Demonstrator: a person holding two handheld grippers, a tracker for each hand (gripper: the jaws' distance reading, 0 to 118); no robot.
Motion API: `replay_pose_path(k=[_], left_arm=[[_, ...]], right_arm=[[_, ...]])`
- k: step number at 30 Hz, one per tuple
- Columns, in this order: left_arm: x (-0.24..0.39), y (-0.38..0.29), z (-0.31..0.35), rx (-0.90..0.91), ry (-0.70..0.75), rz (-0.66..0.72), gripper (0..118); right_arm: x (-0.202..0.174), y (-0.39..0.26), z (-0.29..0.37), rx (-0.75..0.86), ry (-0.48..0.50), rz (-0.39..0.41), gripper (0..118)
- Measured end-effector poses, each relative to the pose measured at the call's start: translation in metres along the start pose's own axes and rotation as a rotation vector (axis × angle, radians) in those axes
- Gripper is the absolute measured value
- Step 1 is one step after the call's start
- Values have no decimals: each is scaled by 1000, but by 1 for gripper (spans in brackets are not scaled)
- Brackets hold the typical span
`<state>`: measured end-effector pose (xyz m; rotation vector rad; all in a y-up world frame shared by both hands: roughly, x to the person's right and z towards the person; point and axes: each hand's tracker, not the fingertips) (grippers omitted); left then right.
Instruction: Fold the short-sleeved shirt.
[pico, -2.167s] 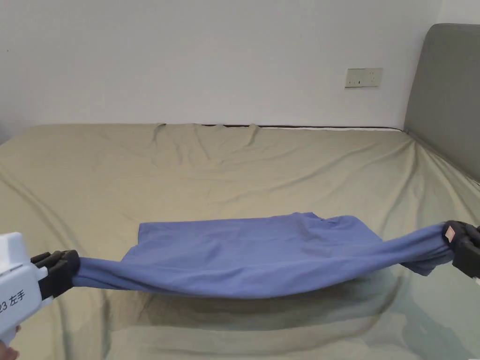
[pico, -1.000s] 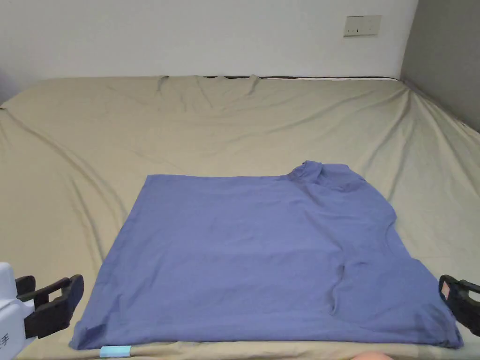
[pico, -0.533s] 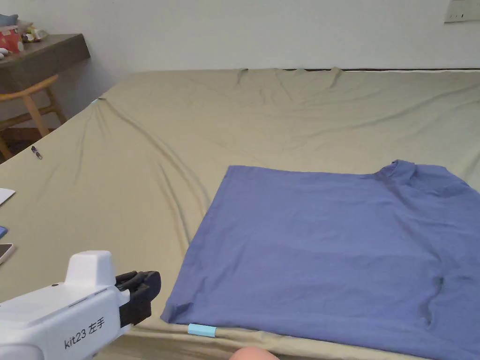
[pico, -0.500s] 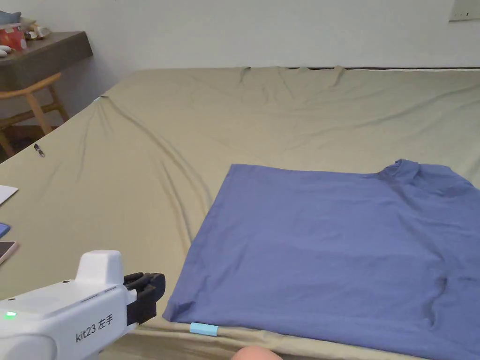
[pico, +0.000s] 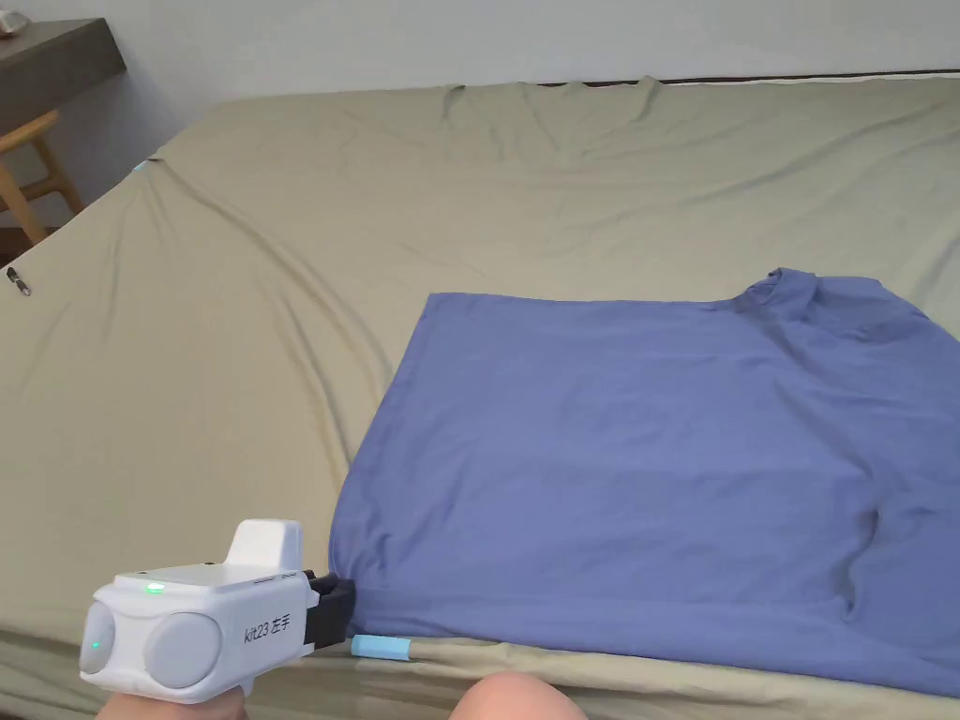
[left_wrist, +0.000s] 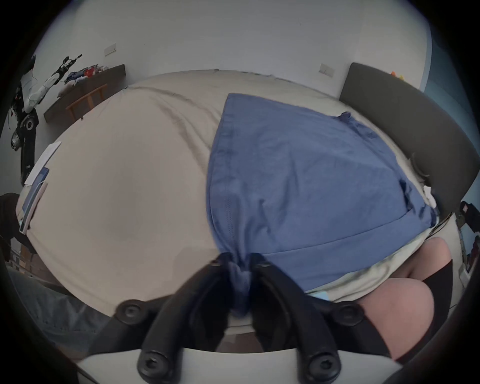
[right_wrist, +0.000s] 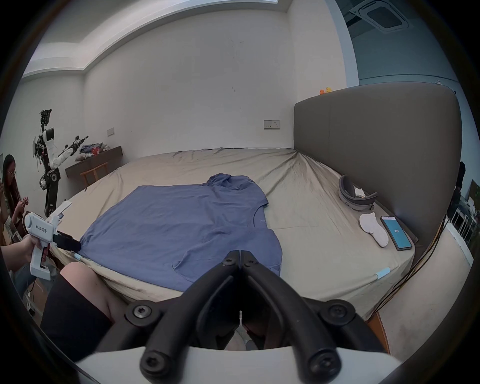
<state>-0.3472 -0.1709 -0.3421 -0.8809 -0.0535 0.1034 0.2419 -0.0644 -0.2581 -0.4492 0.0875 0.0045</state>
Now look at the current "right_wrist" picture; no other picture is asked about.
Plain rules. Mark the grey headset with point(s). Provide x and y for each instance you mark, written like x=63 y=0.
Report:
x=354 y=204

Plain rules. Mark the wall socket plate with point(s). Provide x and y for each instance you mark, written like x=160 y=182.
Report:
x=272 y=124

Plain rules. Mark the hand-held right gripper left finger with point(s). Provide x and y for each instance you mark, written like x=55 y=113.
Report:
x=210 y=288

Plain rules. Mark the blue shirt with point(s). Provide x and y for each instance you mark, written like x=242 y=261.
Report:
x=180 y=232

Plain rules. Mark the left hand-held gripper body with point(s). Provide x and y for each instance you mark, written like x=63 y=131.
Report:
x=39 y=227

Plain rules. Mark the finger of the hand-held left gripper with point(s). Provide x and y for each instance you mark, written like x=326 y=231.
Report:
x=73 y=243

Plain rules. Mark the person's left forearm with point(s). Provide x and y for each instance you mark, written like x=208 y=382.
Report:
x=9 y=258

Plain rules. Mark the phone with blue screen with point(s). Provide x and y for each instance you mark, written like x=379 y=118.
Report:
x=396 y=233

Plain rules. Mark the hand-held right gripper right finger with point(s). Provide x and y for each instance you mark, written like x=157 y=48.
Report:
x=273 y=292

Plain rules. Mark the dark wooden shelf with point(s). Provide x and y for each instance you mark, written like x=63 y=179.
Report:
x=93 y=159

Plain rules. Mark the wooden chair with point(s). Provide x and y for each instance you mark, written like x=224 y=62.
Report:
x=93 y=174

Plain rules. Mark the bed with beige sheet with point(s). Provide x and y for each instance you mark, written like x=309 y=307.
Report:
x=311 y=232

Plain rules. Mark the grey padded headboard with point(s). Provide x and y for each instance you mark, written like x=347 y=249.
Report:
x=382 y=150

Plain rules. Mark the white and black robot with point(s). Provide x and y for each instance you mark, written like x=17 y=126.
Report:
x=50 y=165

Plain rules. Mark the person's legs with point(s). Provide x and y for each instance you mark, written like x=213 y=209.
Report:
x=75 y=318

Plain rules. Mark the person's left hand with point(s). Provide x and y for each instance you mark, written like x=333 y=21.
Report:
x=27 y=249

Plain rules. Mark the white hand controller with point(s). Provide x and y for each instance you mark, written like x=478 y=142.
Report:
x=373 y=227

